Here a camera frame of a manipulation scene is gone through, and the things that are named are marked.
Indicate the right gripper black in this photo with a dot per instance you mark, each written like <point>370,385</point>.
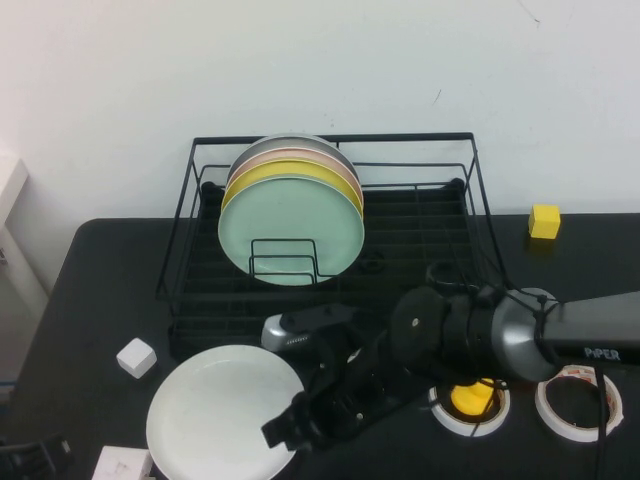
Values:
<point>365,385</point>

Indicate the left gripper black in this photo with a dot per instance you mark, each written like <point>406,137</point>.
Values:
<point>22,462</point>

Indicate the white round plate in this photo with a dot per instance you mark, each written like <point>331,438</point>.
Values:
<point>220,405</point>

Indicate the mint green plate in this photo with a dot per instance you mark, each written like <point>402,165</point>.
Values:
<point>290,220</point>

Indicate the yellow plate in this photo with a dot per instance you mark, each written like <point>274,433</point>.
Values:
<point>280,170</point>

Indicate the pink plate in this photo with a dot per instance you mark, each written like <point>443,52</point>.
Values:
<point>272,157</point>

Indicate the grey plate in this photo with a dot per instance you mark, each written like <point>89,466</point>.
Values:
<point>280,142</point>

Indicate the large white block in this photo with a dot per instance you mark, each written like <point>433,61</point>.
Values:
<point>122,465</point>

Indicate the small white rounded cube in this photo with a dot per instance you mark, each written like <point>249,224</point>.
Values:
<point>135,357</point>

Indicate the white double-sided tape roll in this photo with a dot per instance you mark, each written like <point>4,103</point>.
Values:
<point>547,415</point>
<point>450,422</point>

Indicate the yellow rubber duck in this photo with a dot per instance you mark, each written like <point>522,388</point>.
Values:
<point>467,400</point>

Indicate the white cabinet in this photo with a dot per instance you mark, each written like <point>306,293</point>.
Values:
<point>15,280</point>

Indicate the black plastic drip tray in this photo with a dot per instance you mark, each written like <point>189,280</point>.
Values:
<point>430,240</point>

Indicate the yellow cube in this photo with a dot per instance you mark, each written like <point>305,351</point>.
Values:
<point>544,221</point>

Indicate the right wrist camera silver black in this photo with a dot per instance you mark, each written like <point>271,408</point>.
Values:
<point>280,335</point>

